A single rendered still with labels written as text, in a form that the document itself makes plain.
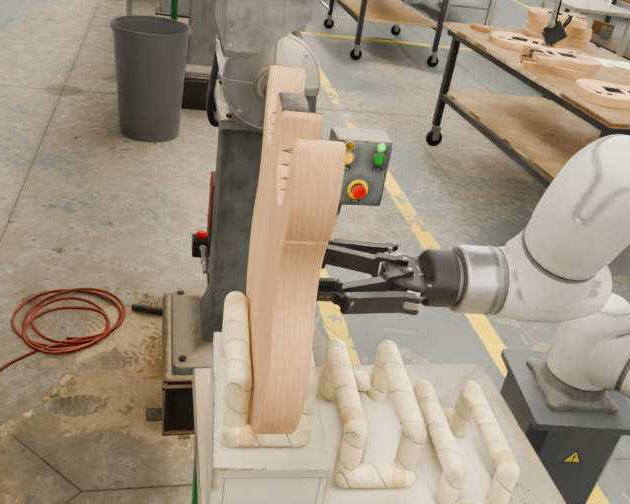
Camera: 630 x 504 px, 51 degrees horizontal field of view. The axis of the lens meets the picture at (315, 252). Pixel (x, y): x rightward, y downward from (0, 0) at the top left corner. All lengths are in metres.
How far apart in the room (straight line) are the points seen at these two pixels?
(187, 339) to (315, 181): 1.77
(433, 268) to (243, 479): 0.35
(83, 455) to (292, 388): 1.70
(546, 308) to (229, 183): 1.29
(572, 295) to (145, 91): 3.82
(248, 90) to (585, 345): 1.02
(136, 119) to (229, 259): 2.54
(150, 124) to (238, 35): 3.17
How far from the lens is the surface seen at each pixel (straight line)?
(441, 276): 0.83
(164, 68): 4.41
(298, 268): 0.66
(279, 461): 0.87
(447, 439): 1.03
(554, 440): 1.76
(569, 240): 0.79
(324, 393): 1.06
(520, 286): 0.86
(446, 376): 1.33
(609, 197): 0.76
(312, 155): 0.58
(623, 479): 2.76
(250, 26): 1.40
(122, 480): 2.29
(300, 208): 0.59
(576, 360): 1.69
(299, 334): 0.68
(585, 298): 0.91
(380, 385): 1.07
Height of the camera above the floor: 1.75
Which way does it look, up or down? 30 degrees down
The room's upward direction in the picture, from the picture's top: 9 degrees clockwise
